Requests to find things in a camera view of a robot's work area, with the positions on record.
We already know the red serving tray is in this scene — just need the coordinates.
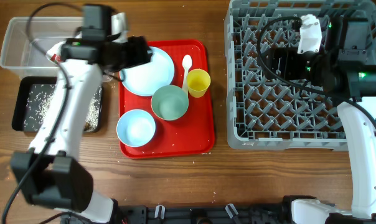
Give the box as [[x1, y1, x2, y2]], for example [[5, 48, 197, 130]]
[[119, 39, 215, 159]]

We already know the small light blue bowl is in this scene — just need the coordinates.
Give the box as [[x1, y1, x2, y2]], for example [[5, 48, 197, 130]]
[[116, 109, 156, 147]]

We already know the white plastic spoon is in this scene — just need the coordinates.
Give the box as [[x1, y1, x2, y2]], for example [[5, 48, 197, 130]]
[[182, 55, 192, 94]]

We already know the white rice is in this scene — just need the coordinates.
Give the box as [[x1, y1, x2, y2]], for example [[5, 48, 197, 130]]
[[21, 84, 103, 133]]

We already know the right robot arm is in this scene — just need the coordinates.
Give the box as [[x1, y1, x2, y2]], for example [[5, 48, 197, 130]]
[[258, 14, 376, 223]]

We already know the green bowl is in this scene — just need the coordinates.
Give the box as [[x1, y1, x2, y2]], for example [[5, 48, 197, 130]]
[[151, 85, 189, 121]]

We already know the red snack wrapper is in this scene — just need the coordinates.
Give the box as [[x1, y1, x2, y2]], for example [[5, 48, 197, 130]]
[[50, 54, 62, 63]]

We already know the grey dishwasher rack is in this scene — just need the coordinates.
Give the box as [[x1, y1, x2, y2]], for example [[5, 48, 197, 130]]
[[224, 0, 376, 151]]

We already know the large light blue plate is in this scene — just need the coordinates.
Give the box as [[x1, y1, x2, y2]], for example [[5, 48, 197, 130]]
[[119, 47, 175, 96]]

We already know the yellow plastic cup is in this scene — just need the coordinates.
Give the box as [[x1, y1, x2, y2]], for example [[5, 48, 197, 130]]
[[186, 69, 211, 98]]

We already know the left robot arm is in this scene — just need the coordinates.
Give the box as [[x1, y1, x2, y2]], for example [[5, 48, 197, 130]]
[[10, 4, 152, 223]]

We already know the clear plastic bin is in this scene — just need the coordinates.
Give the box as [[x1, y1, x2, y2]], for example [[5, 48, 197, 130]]
[[0, 17, 83, 80]]

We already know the black plastic tray bin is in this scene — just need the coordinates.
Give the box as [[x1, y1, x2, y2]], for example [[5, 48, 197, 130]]
[[11, 76, 104, 134]]

